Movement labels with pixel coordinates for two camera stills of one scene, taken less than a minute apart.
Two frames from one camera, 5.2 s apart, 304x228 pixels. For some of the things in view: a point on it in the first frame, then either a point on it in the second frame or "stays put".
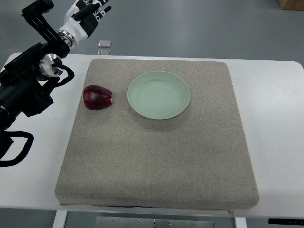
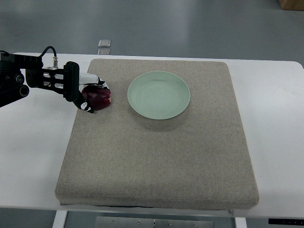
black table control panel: (286, 221) stays put
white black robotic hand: (81, 18) → (86, 79)
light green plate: (158, 95) stays put
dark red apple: (97, 98) stays put
